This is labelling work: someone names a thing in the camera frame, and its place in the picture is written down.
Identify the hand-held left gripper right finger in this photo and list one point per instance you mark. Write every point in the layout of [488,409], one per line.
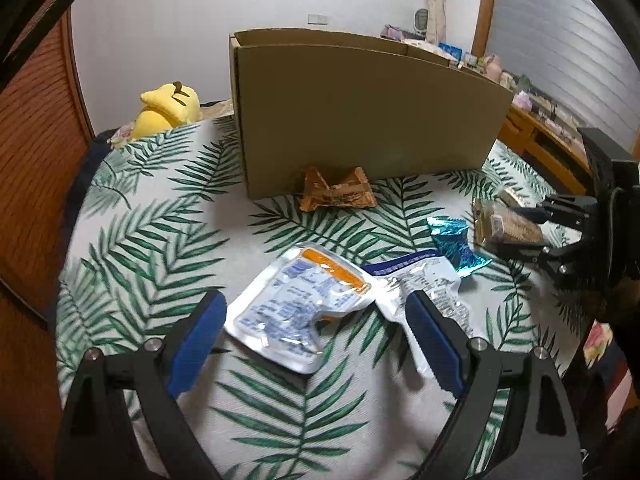
[432,347]

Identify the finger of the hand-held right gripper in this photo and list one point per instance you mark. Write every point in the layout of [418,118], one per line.
[565,210]
[570,265]

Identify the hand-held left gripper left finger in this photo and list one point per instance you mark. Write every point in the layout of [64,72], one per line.
[197,342]

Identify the clear brown cake packet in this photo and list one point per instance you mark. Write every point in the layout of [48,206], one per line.
[505,225]

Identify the white pouch with blue stripe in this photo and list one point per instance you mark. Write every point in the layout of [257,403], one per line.
[430,275]

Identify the white pouch with orange stripe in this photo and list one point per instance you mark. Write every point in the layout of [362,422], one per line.
[295,305]

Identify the blue foil snack wrapper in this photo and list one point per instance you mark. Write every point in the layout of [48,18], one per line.
[457,245]

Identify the brown foil snack wrapper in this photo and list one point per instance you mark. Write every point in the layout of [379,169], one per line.
[337,192]

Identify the brown cardboard box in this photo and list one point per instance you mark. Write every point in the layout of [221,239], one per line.
[370,110]

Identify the wooden cabinet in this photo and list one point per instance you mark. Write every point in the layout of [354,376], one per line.
[540,145]

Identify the leaf print blanket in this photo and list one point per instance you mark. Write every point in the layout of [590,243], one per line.
[165,240]

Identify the purple tissue box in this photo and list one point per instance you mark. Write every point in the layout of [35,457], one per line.
[522,100]

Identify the pink thermos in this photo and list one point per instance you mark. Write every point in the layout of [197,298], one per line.
[495,67]

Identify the grey window blind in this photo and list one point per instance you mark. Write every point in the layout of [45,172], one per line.
[565,35]

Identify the blue packet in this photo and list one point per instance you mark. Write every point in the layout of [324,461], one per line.
[451,50]

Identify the brown slatted wardrobe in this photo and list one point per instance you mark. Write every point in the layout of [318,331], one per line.
[35,185]

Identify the small white fan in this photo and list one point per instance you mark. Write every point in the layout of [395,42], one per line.
[422,20]

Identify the yellow plush toy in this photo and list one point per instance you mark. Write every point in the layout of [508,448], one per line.
[162,107]

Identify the beige curtain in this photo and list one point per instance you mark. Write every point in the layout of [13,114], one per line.
[437,0]

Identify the wooden window frame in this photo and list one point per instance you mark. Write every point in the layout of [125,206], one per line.
[486,5]

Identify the white wall switch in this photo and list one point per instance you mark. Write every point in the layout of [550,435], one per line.
[318,19]

